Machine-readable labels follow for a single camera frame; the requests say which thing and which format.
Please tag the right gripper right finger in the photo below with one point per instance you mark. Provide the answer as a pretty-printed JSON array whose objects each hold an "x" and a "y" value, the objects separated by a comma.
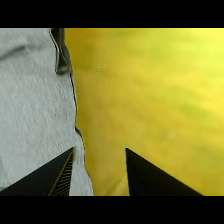
[{"x": 150, "y": 178}]

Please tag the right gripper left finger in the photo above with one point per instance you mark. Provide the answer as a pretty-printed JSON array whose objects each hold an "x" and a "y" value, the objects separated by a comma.
[{"x": 46, "y": 178}]

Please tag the grey garment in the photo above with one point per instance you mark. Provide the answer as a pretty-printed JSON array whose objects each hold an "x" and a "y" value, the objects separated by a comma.
[{"x": 33, "y": 110}]

